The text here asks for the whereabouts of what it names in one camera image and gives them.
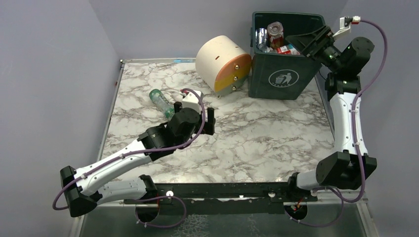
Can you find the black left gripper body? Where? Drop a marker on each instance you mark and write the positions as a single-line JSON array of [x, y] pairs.
[[209, 120]]

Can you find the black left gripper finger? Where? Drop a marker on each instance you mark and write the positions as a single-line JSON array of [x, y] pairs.
[[177, 107], [210, 123]]

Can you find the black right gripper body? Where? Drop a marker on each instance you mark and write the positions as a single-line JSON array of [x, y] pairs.
[[318, 42]]

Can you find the green tinted water bottle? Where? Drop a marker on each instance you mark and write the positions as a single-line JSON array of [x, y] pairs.
[[158, 99]]

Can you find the clear bottle red label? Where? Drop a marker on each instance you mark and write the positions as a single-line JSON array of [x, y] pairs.
[[287, 50]]

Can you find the red label amber tea bottle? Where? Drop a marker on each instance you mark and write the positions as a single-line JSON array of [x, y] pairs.
[[275, 32]]

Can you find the crushed clear bottle pink label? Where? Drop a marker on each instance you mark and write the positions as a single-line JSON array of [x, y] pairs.
[[261, 39]]

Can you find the cream orange yellow drawer unit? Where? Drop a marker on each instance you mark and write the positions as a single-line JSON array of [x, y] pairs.
[[223, 65]]

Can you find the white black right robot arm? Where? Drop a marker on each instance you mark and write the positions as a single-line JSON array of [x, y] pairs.
[[349, 165]]

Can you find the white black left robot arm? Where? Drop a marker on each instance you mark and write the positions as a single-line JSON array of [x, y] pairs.
[[87, 187]]

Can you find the dark green plastic bin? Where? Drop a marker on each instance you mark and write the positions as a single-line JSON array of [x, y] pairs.
[[280, 76]]

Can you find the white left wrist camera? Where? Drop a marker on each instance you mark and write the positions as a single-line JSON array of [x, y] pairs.
[[190, 101]]

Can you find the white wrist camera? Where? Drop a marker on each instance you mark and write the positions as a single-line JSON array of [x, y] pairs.
[[345, 24], [190, 101]]

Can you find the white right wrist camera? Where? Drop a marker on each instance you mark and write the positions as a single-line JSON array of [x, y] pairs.
[[345, 24]]

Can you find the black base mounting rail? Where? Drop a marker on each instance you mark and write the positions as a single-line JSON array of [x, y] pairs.
[[221, 198]]

